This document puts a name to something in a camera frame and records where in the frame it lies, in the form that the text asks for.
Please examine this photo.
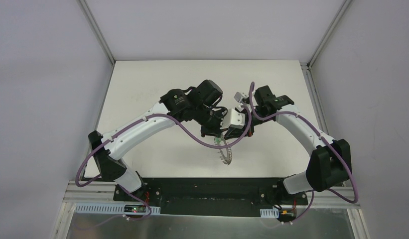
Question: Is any metal disc with key rings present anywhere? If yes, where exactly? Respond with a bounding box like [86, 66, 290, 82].
[214, 137, 232, 165]

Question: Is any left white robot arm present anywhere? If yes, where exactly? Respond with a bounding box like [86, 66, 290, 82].
[88, 80, 223, 201]

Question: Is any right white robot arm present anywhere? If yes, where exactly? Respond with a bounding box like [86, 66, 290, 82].
[220, 86, 352, 204]

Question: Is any left controller board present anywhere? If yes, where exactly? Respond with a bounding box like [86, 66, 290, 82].
[124, 204, 148, 215]

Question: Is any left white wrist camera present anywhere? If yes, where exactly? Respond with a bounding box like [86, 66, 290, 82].
[221, 108, 246, 129]

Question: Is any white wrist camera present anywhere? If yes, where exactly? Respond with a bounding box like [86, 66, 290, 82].
[234, 92, 250, 108]
[221, 108, 246, 129]

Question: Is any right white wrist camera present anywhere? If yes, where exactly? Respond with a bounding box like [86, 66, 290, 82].
[234, 92, 250, 108]

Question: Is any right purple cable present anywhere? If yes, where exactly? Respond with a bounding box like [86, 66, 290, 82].
[249, 82, 359, 205]

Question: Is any aluminium frame rail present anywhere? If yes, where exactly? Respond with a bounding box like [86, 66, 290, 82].
[77, 0, 116, 66]

